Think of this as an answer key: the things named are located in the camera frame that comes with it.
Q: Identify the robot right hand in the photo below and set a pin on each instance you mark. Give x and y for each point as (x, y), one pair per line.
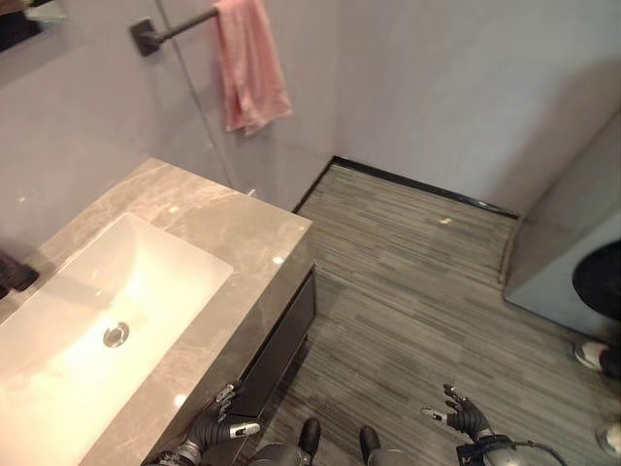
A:
(463, 412)

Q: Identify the black faucet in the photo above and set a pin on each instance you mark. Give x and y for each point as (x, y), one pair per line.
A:
(12, 274)

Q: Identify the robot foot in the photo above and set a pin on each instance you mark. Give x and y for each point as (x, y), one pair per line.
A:
(369, 442)
(310, 434)

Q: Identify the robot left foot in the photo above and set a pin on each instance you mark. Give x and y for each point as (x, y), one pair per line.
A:
(310, 434)

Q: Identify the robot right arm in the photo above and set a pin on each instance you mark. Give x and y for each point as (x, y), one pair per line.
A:
(504, 451)

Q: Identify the person's foot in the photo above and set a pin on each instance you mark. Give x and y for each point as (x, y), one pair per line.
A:
(610, 437)
(593, 354)

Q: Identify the grey washing machine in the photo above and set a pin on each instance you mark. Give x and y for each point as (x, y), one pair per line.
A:
(572, 252)

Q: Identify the dark towel bar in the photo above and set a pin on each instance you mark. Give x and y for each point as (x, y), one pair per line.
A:
(167, 29)

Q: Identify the robot silver torso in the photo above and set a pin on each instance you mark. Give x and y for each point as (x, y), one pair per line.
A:
(335, 456)

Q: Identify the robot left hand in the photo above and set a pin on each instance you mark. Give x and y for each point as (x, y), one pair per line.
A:
(213, 421)

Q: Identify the chrome sink drain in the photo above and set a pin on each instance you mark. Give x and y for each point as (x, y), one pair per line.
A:
(116, 335)

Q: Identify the white rectangular sink basin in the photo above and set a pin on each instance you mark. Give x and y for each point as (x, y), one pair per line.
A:
(97, 320)

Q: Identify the dark vanity cabinet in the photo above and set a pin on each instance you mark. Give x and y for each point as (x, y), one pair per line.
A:
(279, 344)

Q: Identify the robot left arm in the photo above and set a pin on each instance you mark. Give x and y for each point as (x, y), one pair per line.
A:
(182, 454)

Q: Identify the pink towel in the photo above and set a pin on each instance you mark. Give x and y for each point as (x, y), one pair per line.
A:
(250, 63)

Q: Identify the marble vanity counter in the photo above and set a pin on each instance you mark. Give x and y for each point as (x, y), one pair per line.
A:
(233, 228)

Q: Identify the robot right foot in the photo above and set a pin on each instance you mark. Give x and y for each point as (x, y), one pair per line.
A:
(369, 442)

